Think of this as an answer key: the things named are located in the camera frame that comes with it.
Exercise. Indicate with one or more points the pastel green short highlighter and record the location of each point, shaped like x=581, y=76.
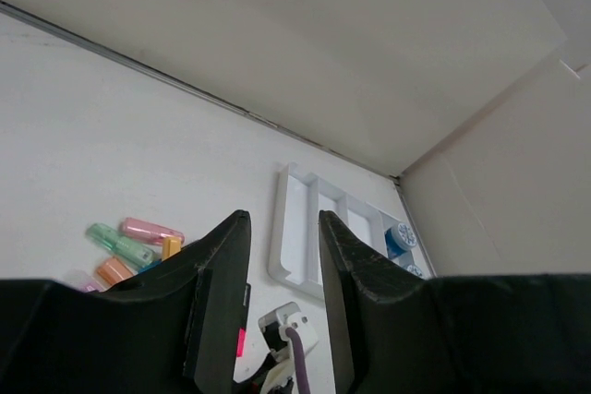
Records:
x=133, y=252

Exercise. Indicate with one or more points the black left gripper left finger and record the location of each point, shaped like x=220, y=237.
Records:
x=190, y=306

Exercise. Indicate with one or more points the pastel orange short highlighter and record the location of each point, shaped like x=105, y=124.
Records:
x=113, y=271

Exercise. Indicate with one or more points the black blue highlighter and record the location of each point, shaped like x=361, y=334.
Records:
x=152, y=265

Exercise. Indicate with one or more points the pastel pink highlighter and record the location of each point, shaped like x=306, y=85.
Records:
x=147, y=232

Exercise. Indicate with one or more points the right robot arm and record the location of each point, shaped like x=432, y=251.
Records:
x=271, y=377

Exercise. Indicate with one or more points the pastel purple highlighter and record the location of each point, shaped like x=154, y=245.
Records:
x=82, y=281

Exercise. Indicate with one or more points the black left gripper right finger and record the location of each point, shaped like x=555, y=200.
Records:
x=374, y=313

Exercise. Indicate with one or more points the blue tape roll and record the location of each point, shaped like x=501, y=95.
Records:
x=414, y=270
x=399, y=239

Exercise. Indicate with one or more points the black pink highlighter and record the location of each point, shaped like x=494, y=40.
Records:
x=242, y=335

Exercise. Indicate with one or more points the pastel yellow clear highlighter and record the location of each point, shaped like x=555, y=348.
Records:
x=171, y=246

